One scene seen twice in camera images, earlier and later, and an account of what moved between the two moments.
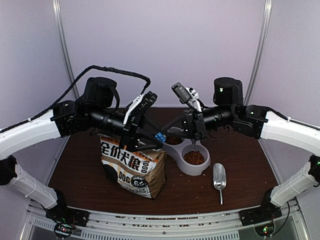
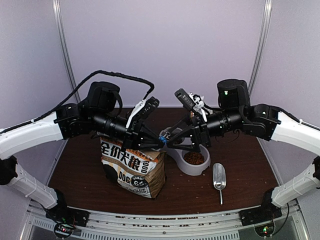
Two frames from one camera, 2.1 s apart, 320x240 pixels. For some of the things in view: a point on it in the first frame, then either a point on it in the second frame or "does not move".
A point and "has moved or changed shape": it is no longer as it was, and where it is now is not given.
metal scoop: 219,178 does not move
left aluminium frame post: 62,37 does not move
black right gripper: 194,126 → 199,135
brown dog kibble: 194,157 does not move
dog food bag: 142,172 does not move
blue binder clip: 160,136 has moved or changed shape
